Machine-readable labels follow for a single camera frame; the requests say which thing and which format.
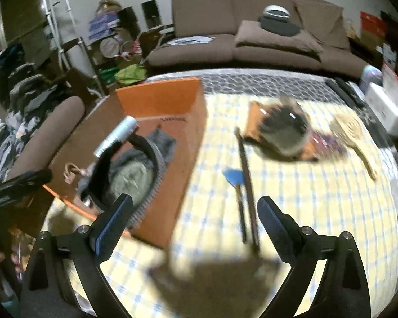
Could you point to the black oval cushion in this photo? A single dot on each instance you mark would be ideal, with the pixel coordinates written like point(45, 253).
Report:
point(278, 26)

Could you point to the wooden spiral paddle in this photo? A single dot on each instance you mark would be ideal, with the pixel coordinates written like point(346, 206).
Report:
point(347, 129)

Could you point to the brown sofa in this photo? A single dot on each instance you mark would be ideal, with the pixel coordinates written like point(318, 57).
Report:
point(202, 13)

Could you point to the black remote control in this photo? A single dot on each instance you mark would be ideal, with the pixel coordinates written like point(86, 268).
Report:
point(356, 94)
point(339, 92)

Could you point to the long brown makeup brush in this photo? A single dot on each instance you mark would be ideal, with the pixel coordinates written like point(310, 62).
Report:
point(248, 188)

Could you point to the glass jar with black ties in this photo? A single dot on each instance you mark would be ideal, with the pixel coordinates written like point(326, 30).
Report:
point(285, 129)

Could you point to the pale blue round container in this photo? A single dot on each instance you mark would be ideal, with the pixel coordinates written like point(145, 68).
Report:
point(371, 76)

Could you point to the papers on sofa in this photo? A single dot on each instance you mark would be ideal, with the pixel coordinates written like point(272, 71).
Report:
point(189, 39)

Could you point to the orange leather pouch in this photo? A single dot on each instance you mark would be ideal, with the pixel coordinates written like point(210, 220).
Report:
point(251, 122)

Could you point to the white round device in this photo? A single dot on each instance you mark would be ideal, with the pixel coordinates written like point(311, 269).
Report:
point(276, 10)

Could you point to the red cardboard box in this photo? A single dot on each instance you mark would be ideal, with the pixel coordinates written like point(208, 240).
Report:
point(372, 26)

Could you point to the clear bottle with wooden cap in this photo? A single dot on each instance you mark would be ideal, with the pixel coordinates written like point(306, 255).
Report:
point(71, 172)

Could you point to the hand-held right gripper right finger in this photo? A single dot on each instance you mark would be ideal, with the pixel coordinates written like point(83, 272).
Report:
point(275, 225)

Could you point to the brown sofa pillow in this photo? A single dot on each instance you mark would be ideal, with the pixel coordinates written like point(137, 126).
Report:
point(275, 41)

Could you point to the round metal tin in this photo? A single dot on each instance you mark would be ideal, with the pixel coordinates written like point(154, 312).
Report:
point(109, 46)

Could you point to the white tissue box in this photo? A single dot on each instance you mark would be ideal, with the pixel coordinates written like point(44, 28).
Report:
point(384, 109)

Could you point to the dark wooden chair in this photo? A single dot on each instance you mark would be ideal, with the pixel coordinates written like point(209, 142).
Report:
point(83, 69)

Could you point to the stack of blue boxes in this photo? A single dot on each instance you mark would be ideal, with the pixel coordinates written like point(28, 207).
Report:
point(103, 26)

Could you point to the black speaker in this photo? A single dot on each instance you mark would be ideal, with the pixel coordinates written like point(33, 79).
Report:
point(151, 13)
point(129, 21)

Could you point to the pile of clothes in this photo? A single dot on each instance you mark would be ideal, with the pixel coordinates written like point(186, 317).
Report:
point(23, 99)

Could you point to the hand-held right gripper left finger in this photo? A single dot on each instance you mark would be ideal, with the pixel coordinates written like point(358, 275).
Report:
point(111, 228)

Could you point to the grey metal cabinet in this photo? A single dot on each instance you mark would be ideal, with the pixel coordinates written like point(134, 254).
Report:
point(16, 23)

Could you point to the brown padded chair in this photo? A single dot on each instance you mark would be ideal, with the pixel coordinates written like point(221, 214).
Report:
point(50, 132)

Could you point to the white metal rack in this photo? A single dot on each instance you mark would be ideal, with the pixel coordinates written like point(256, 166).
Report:
point(51, 13)

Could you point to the orange cardboard box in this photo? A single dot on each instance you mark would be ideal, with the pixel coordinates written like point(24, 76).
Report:
point(179, 159)

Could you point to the green bag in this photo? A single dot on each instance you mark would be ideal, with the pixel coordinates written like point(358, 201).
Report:
point(129, 74)

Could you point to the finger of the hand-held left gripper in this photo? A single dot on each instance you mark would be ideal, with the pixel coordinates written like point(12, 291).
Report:
point(30, 179)

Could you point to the blue bristle brush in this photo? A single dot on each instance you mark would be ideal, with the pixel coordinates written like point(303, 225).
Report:
point(233, 175)

